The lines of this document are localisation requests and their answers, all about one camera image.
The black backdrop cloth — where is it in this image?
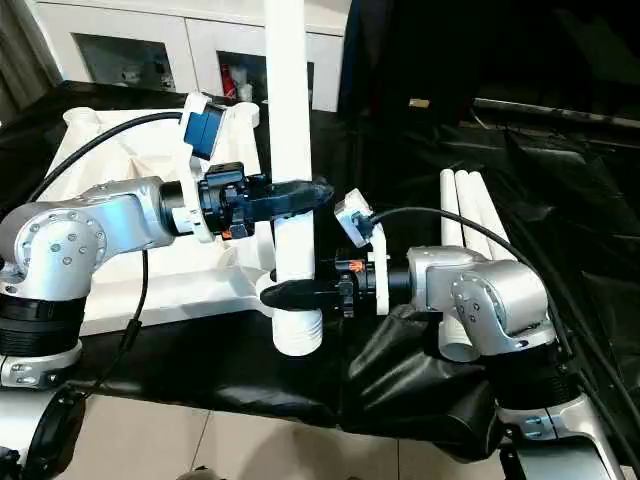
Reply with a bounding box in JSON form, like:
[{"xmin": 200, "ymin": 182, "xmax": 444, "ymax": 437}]
[{"xmin": 342, "ymin": 0, "xmax": 640, "ymax": 131}]

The white plastic table top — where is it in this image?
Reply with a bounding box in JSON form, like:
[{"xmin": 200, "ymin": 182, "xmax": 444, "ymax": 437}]
[{"xmin": 47, "ymin": 102, "xmax": 276, "ymax": 337}]

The white glass-door cabinet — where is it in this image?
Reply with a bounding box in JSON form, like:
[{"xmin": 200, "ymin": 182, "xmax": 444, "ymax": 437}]
[{"xmin": 29, "ymin": 0, "xmax": 346, "ymax": 114}]

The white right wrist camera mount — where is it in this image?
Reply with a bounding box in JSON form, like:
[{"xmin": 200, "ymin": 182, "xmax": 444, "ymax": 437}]
[{"xmin": 333, "ymin": 187, "xmax": 390, "ymax": 317}]

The grey curtain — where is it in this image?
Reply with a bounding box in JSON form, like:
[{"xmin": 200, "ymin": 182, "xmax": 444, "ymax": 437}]
[{"xmin": 0, "ymin": 0, "xmax": 64, "ymax": 124}]

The black left wrist camera cable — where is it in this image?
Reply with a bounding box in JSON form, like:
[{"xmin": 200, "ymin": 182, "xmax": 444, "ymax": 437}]
[{"xmin": 27, "ymin": 112, "xmax": 184, "ymax": 204}]

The dark metal pole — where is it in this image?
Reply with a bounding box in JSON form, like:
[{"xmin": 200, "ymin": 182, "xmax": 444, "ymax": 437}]
[{"xmin": 472, "ymin": 98, "xmax": 640, "ymax": 124}]

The black glossy mat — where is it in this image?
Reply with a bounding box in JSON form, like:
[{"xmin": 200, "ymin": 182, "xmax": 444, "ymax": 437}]
[{"xmin": 0, "ymin": 79, "xmax": 640, "ymax": 464}]

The red packet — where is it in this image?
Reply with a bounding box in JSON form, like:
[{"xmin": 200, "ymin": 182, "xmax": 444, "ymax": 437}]
[{"xmin": 219, "ymin": 62, "xmax": 239, "ymax": 96}]

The white plastic table leg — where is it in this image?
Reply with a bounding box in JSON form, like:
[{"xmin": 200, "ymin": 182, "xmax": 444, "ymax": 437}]
[
  {"xmin": 453, "ymin": 169, "xmax": 494, "ymax": 251},
  {"xmin": 438, "ymin": 168, "xmax": 482, "ymax": 362},
  {"xmin": 468, "ymin": 170, "xmax": 512, "ymax": 261},
  {"xmin": 262, "ymin": 0, "xmax": 324, "ymax": 357}
]

